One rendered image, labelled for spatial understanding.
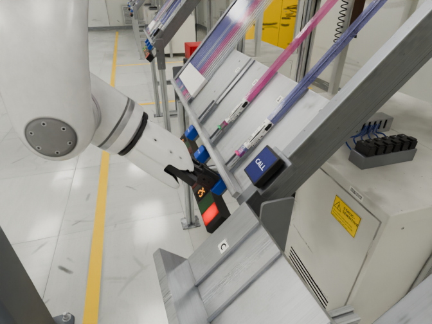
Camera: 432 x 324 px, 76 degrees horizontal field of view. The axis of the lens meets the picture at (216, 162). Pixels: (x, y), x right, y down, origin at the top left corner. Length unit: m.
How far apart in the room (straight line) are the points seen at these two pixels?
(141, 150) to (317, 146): 0.25
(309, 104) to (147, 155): 0.26
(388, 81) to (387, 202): 0.31
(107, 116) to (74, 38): 0.12
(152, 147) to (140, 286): 0.90
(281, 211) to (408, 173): 0.47
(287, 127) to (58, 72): 0.32
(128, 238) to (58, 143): 1.12
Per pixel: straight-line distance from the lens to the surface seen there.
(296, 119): 0.46
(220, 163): 0.49
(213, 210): 0.50
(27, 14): 0.31
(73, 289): 1.32
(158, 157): 0.40
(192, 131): 0.68
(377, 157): 0.78
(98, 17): 9.16
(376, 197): 0.69
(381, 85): 0.45
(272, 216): 0.40
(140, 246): 1.37
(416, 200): 0.72
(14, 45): 0.30
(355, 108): 0.43
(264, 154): 0.39
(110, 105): 0.39
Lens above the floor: 1.00
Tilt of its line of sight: 32 degrees down
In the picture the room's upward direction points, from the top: straight up
